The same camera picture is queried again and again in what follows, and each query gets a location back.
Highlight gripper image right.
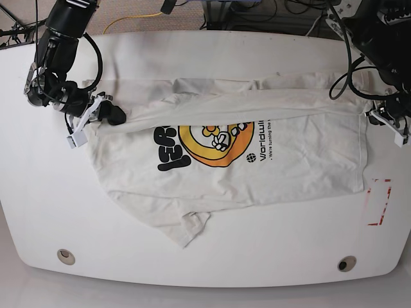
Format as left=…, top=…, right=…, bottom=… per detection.
left=368, top=96, right=410, bottom=128

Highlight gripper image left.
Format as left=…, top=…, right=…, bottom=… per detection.
left=48, top=81, right=126, bottom=126

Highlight white T-shirt with LeRobot print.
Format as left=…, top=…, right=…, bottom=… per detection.
left=85, top=73, right=371, bottom=247

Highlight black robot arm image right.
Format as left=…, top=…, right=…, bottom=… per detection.
left=327, top=1, right=410, bottom=128

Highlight red tape rectangle marker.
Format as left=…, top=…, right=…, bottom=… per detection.
left=365, top=178, right=393, bottom=227

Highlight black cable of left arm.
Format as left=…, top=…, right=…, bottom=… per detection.
left=327, top=0, right=386, bottom=103

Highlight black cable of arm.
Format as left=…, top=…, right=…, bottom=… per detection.
left=31, top=0, right=104, bottom=97
left=327, top=0, right=386, bottom=103

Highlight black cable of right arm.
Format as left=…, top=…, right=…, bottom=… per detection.
left=31, top=0, right=104, bottom=97

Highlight yellow cable on floor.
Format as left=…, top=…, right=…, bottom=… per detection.
left=102, top=12, right=163, bottom=35

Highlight black tripod and cables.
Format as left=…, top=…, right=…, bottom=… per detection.
left=0, top=0, right=49, bottom=49

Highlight right table cable grommet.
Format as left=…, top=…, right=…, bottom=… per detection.
left=337, top=255, right=357, bottom=273

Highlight table cable grommet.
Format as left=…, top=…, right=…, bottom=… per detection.
left=57, top=249, right=75, bottom=266
left=337, top=255, right=357, bottom=273

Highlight left table cable grommet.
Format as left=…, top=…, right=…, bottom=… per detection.
left=57, top=249, right=75, bottom=266

